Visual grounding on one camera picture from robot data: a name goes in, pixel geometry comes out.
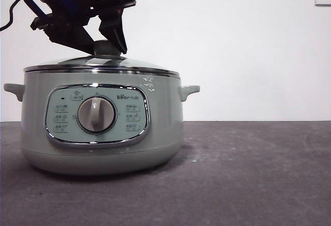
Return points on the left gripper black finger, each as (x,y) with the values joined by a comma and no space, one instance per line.
(72,38)
(113,27)

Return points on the glass lid with green knob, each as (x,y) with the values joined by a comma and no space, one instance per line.
(103,61)

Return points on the sage green electric cooking pot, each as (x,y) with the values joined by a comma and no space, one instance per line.
(163,122)

